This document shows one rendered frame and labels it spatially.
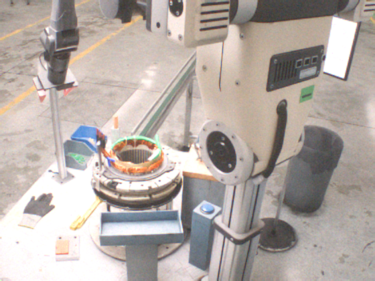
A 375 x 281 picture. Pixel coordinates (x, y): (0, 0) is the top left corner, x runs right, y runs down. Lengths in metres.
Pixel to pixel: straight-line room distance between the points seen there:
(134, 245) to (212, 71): 0.65
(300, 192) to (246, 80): 2.30
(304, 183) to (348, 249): 0.56
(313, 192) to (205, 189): 1.59
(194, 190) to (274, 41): 0.89
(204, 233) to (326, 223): 1.81
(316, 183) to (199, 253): 1.64
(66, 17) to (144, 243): 0.68
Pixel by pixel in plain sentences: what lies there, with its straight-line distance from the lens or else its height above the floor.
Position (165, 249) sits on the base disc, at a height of 0.80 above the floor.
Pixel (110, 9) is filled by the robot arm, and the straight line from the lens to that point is 0.77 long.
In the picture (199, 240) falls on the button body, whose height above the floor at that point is 0.92.
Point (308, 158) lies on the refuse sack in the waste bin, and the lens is 2.82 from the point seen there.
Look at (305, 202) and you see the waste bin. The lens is 3.06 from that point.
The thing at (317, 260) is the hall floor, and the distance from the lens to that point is 2.79.
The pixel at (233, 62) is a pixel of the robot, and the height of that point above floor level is 1.66.
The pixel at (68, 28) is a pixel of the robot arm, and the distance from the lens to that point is 1.10.
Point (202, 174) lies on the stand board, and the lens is 1.48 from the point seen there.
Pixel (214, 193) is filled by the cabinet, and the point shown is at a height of 0.98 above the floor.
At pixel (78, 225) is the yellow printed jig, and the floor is 0.79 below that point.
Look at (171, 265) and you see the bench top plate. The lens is 1.52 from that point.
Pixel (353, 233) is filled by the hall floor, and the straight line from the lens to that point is 3.09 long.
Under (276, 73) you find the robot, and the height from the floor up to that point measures 1.64.
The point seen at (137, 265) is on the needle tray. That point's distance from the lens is 1.34.
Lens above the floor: 1.90
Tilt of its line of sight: 30 degrees down
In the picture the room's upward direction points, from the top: 4 degrees clockwise
